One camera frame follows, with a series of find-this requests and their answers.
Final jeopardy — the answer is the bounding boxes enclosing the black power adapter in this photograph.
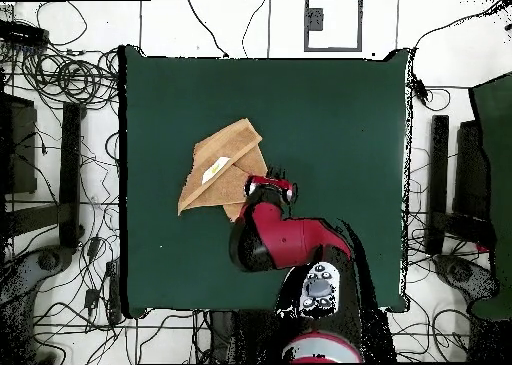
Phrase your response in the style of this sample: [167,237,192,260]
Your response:
[86,236,103,260]
[83,287,100,312]

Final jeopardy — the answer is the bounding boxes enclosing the dark grey stand base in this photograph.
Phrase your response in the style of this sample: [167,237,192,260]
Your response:
[0,244,75,364]
[433,252,499,306]

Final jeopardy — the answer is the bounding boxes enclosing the black stand foot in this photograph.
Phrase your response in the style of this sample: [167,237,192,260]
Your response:
[424,114,497,256]
[4,101,86,249]

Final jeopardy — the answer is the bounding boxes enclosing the grey floor hatch frame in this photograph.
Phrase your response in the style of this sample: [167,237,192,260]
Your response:
[302,0,364,53]

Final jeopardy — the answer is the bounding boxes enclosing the green cloth covered table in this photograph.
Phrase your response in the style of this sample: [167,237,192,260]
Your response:
[467,71,512,321]

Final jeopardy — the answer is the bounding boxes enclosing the black cable with plug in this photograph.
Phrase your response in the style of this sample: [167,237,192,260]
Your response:
[409,0,512,112]

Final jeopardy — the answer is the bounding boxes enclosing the thin black cable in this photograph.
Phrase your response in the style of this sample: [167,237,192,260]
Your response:
[186,0,231,59]

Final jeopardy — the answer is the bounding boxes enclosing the tan terry towel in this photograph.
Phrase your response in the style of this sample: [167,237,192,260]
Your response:
[176,117,269,223]

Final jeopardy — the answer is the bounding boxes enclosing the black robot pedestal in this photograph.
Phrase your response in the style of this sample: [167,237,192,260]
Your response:
[207,309,289,364]

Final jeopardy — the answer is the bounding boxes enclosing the black box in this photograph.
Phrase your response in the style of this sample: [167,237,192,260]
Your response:
[453,118,491,222]
[0,92,38,195]

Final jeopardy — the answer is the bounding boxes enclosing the coiled black cable bundle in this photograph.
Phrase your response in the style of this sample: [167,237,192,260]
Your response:
[15,46,120,112]

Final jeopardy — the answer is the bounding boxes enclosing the black power strip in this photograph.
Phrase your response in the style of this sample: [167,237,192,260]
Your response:
[0,19,50,49]

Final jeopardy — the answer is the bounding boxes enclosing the dark green table cloth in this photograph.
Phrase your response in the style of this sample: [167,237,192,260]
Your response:
[118,44,411,319]

